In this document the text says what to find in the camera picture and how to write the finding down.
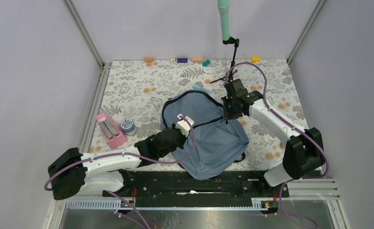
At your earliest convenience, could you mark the blue grey backpack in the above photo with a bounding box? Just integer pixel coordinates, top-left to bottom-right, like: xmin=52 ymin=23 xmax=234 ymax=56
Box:
xmin=161 ymin=90 xmax=249 ymax=180

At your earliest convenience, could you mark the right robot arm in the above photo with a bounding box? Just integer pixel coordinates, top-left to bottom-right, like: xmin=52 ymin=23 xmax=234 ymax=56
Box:
xmin=222 ymin=79 xmax=327 ymax=197

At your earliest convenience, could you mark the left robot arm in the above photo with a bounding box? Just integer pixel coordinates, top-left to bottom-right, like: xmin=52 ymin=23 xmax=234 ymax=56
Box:
xmin=44 ymin=125 xmax=194 ymax=200

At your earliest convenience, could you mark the blue round cleaning gel jar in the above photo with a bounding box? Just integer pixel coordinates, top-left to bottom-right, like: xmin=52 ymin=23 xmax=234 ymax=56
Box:
xmin=120 ymin=118 xmax=137 ymax=136

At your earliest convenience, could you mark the light blue glue tube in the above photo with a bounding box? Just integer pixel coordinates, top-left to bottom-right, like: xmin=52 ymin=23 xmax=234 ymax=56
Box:
xmin=192 ymin=84 xmax=213 ymax=95

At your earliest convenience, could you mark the yellow toy block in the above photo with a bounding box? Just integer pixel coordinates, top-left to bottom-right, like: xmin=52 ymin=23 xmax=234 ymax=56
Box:
xmin=251 ymin=56 xmax=261 ymax=62

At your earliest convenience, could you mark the pink transparent pencil case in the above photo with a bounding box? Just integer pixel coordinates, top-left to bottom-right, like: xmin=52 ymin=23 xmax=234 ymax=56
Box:
xmin=96 ymin=113 xmax=128 ymax=149

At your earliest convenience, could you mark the teal toy block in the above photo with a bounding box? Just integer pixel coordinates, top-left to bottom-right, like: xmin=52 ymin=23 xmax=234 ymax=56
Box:
xmin=202 ymin=60 xmax=211 ymax=67

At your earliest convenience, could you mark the long tan wooden block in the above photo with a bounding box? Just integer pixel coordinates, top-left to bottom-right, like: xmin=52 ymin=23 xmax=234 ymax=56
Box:
xmin=191 ymin=57 xmax=204 ymax=63

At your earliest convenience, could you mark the black mini tripod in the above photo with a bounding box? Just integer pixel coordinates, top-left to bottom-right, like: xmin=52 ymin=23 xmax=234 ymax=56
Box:
xmin=210 ymin=37 xmax=240 ymax=84

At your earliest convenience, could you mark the purple toy brick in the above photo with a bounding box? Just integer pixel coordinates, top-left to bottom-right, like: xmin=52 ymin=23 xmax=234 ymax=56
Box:
xmin=177 ymin=58 xmax=188 ymax=63

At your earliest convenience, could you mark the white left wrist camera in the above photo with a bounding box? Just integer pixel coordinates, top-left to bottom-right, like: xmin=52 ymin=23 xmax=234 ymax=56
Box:
xmin=175 ymin=114 xmax=194 ymax=137

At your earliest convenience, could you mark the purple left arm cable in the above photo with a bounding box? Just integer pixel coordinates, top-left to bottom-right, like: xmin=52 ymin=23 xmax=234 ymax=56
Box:
xmin=44 ymin=115 xmax=196 ymax=191

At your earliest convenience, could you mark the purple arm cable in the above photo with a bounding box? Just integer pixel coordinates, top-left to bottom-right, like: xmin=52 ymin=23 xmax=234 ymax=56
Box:
xmin=224 ymin=62 xmax=331 ymax=179
xmin=44 ymin=115 xmax=196 ymax=191

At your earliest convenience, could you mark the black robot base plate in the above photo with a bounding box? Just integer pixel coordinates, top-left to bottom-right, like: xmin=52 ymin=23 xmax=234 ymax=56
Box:
xmin=115 ymin=170 xmax=289 ymax=208

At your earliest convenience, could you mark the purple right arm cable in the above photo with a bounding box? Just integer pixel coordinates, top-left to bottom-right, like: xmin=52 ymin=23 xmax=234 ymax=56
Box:
xmin=224 ymin=62 xmax=331 ymax=179

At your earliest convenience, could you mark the aluminium frame rail left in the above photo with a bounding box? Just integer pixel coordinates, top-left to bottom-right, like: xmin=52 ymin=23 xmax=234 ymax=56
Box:
xmin=63 ymin=0 xmax=112 ymax=152

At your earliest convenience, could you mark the aluminium frame rail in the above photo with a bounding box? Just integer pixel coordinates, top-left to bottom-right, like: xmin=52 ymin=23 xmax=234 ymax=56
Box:
xmin=287 ymin=0 xmax=328 ymax=66
xmin=63 ymin=0 xmax=112 ymax=152

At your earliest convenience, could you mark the aluminium frame rail right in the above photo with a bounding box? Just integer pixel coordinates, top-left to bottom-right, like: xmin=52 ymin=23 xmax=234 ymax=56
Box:
xmin=287 ymin=0 xmax=328 ymax=66

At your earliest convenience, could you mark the mint green microphone handle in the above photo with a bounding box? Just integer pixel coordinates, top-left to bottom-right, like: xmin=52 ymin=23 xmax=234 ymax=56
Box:
xmin=217 ymin=0 xmax=230 ymax=43

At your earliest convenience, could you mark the white slotted cable duct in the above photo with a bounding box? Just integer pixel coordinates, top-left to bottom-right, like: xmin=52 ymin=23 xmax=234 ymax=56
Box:
xmin=65 ymin=197 xmax=270 ymax=211

